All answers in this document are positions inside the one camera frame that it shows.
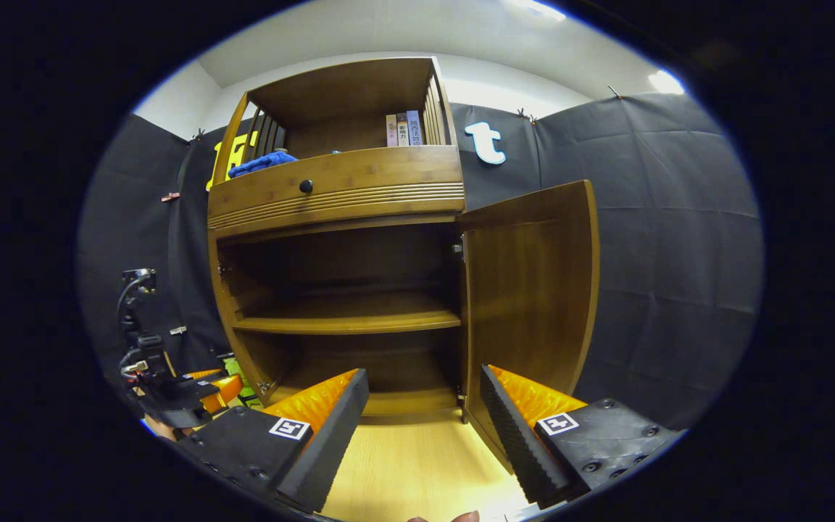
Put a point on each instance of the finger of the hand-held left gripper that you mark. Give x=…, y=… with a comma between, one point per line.
x=227, y=391
x=204, y=375

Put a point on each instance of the wooden double-door shoe cabinet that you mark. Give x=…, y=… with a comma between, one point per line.
x=345, y=87

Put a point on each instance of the black round drawer knob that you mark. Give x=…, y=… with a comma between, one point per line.
x=306, y=186

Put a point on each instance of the wooden cabinet drawer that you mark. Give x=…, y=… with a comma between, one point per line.
x=388, y=174

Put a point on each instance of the wooden cabinet door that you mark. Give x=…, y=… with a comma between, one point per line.
x=526, y=290

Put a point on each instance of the large ceiling light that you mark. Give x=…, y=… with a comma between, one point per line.
x=541, y=9

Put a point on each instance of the green toy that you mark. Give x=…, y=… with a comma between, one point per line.
x=240, y=378

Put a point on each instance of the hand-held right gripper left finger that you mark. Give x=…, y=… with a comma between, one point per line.
x=330, y=435

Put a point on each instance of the small ceiling light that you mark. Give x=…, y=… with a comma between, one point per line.
x=665, y=81

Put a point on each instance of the lilac book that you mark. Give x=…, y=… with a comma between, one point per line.
x=414, y=128

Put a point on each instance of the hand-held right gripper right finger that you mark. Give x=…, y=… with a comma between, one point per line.
x=515, y=442

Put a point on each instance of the blue cloth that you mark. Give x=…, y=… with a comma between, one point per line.
x=265, y=162

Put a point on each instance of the pink book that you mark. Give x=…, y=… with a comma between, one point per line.
x=391, y=132

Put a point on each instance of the black backdrop cloth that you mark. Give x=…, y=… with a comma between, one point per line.
x=678, y=254

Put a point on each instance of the grey book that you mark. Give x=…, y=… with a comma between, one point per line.
x=402, y=130

